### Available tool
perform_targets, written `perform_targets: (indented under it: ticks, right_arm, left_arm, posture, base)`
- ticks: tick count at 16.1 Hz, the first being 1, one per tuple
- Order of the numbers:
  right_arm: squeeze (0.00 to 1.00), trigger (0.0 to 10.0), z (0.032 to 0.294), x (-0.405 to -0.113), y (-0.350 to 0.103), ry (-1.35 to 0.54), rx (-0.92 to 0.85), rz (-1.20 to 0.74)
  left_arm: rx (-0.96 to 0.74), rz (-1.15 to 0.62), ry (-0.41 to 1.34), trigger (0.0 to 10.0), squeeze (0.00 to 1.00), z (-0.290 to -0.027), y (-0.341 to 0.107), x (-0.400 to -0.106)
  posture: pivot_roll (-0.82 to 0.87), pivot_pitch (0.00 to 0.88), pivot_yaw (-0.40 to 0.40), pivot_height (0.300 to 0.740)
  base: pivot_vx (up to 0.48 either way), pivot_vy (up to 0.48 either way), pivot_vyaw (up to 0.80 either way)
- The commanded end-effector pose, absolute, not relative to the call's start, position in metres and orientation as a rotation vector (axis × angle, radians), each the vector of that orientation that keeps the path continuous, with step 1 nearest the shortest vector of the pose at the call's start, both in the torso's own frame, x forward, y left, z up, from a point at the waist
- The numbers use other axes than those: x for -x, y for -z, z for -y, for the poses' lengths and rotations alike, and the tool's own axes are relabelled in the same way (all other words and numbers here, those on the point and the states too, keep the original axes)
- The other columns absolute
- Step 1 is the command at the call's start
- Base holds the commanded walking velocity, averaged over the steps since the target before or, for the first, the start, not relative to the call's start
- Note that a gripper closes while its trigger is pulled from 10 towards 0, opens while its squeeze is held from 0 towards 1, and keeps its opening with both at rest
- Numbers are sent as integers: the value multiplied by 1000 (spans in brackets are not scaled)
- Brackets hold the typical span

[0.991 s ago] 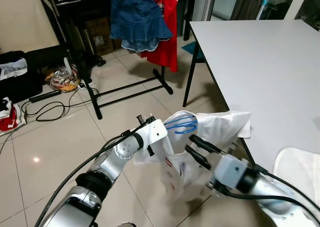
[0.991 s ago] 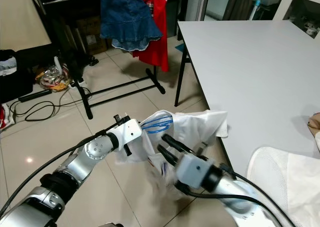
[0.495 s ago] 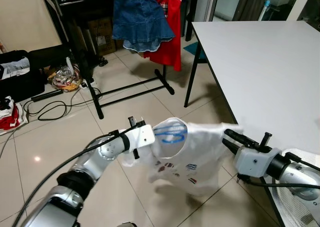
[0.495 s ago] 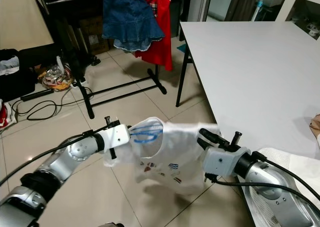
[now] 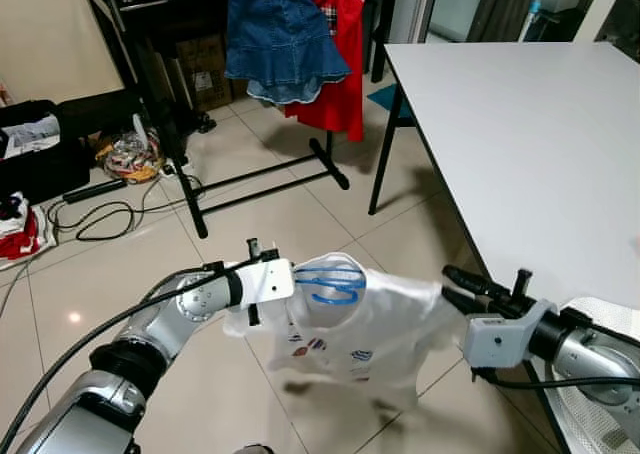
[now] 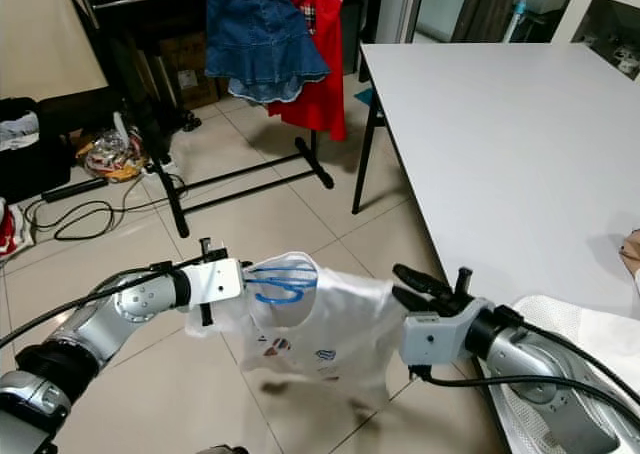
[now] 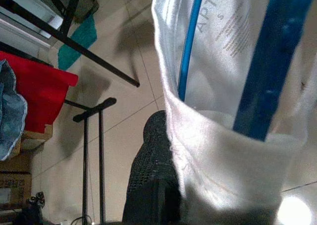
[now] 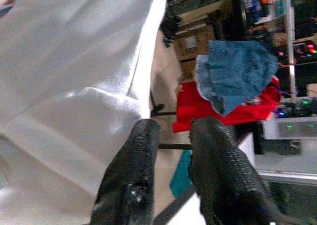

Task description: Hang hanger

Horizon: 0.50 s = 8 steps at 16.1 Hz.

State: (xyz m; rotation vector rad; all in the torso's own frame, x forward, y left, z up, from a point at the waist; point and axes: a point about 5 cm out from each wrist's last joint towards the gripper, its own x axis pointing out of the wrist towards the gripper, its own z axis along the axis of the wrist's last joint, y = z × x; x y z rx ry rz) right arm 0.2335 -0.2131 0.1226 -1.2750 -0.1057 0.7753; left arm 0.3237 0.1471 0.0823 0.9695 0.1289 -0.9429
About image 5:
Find black open suitcase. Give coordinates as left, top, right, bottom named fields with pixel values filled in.
left=0, top=99, right=101, bottom=205

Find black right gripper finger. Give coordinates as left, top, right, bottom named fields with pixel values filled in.
left=441, top=286, right=498, bottom=320
left=445, top=265, right=513, bottom=301

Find white bag print t-shirt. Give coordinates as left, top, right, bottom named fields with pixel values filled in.
left=222, top=252, right=471, bottom=412

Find red shirt plaid pocket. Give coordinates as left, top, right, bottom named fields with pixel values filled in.
left=285, top=0, right=366, bottom=143

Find white button shirt plaid cuffs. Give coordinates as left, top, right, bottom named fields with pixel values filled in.
left=545, top=296, right=640, bottom=454

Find teal floor rug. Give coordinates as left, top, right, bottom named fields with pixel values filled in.
left=365, top=82, right=401, bottom=115

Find white glass door cabinet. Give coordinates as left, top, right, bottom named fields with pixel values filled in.
left=575, top=0, right=640, bottom=63

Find cardboard box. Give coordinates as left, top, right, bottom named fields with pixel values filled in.
left=175, top=36, right=233, bottom=112

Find chrome black clothes rack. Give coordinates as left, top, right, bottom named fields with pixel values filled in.
left=85, top=0, right=351, bottom=240

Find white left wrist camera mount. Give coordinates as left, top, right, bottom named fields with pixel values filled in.
left=236, top=254, right=297, bottom=305

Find blue plastic hanger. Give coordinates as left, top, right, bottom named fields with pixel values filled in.
left=295, top=264, right=368, bottom=307

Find black floor cable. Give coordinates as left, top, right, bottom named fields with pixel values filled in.
left=45, top=172, right=206, bottom=243

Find black power strip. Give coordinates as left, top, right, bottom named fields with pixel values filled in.
left=62, top=179, right=129, bottom=205

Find sliding glass door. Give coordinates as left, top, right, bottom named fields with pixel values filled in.
left=385, top=0, right=601, bottom=45

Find red white clothes pile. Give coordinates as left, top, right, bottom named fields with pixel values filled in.
left=0, top=194, right=51, bottom=270

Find colourful snack bag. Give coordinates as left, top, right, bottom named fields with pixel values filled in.
left=97, top=129, right=166, bottom=183

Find black table leg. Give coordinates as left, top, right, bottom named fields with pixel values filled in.
left=368, top=82, right=416, bottom=215

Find blue denim dress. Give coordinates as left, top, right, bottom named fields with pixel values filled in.
left=224, top=0, right=351, bottom=105

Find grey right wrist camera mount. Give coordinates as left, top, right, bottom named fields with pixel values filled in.
left=463, top=299, right=557, bottom=367

